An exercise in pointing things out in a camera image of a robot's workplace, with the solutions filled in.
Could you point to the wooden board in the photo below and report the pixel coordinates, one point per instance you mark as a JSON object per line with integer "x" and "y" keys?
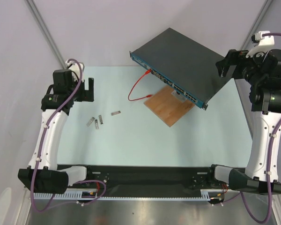
{"x": 166, "y": 107}

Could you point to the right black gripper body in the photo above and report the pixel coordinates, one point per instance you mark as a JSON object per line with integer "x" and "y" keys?
{"x": 231, "y": 68}

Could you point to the black network switch blue front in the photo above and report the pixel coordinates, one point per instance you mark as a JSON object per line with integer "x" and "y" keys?
{"x": 183, "y": 64}

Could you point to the aluminium frame post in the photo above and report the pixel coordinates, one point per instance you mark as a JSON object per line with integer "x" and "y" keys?
{"x": 258, "y": 20}
{"x": 32, "y": 7}

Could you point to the silver sfp module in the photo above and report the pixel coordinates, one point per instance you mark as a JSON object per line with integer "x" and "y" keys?
{"x": 96, "y": 124}
{"x": 100, "y": 119}
{"x": 115, "y": 113}
{"x": 90, "y": 121}

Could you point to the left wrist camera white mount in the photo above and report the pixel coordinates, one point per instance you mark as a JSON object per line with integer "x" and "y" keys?
{"x": 75, "y": 69}

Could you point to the slotted cable duct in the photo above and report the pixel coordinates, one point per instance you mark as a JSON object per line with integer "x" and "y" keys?
{"x": 88, "y": 195}

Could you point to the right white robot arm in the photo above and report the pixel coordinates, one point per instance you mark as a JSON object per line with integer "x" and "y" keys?
{"x": 263, "y": 72}

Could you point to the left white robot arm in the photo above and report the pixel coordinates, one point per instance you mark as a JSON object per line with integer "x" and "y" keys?
{"x": 42, "y": 174}

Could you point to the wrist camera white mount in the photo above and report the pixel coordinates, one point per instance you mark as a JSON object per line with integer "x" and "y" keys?
{"x": 263, "y": 41}
{"x": 75, "y": 69}

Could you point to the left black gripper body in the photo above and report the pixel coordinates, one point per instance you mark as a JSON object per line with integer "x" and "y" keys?
{"x": 79, "y": 94}

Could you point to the left aluminium frame post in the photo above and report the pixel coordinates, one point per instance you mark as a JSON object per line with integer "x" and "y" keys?
{"x": 32, "y": 7}

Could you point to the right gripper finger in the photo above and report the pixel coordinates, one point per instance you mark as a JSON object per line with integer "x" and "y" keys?
{"x": 225, "y": 68}
{"x": 231, "y": 55}

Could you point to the right aluminium frame post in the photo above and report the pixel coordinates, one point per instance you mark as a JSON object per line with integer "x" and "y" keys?
{"x": 258, "y": 20}

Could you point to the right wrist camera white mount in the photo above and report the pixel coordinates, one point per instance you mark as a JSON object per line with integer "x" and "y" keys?
{"x": 263, "y": 41}

